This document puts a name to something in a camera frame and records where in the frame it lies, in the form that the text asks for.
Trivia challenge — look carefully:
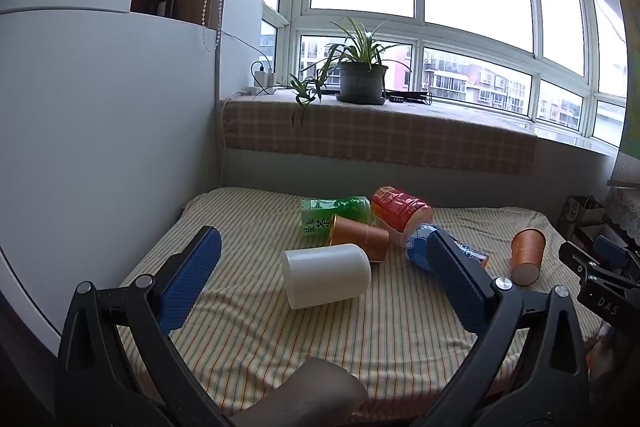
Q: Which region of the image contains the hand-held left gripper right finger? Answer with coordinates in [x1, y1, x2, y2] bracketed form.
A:
[415, 228, 593, 427]

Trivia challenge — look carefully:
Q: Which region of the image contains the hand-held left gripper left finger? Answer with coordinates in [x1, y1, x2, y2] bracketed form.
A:
[54, 225, 236, 427]

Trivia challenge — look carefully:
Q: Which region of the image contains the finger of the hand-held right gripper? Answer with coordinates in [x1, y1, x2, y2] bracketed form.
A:
[558, 240, 603, 284]
[592, 234, 640, 275]

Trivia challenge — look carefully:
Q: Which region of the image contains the white cup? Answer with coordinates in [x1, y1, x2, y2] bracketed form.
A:
[281, 243, 372, 310]

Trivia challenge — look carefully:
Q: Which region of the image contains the orange paper cup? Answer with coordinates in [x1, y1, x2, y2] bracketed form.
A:
[327, 214, 390, 264]
[510, 228, 547, 285]

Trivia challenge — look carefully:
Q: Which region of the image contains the cardboard box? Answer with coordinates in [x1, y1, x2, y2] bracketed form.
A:
[557, 195, 607, 239]

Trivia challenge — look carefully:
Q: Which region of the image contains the blue drink can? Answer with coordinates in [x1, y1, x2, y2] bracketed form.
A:
[405, 223, 490, 275]

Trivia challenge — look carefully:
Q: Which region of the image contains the striped bed sheet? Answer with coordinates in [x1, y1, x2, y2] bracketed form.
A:
[119, 187, 607, 414]

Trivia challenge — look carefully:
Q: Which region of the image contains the green tea bottle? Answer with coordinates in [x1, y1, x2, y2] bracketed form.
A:
[300, 196, 374, 238]

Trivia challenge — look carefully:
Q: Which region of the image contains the person's leg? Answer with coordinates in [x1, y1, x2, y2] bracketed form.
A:
[229, 356, 369, 427]

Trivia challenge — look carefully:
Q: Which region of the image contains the plaid windowsill cloth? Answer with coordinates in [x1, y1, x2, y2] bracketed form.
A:
[220, 94, 538, 176]

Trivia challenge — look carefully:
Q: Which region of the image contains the white cabinet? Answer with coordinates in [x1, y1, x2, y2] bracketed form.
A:
[0, 0, 242, 348]

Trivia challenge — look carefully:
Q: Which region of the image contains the black flat device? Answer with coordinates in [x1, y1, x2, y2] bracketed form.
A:
[382, 90, 434, 104]

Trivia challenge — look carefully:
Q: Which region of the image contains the white charger plug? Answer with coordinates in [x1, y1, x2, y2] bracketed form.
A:
[252, 62, 276, 88]

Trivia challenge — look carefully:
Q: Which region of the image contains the potted spider plant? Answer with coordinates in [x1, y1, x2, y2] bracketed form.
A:
[272, 17, 414, 106]

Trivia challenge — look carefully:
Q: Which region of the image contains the white window frame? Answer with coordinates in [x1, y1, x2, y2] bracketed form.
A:
[260, 0, 632, 154]

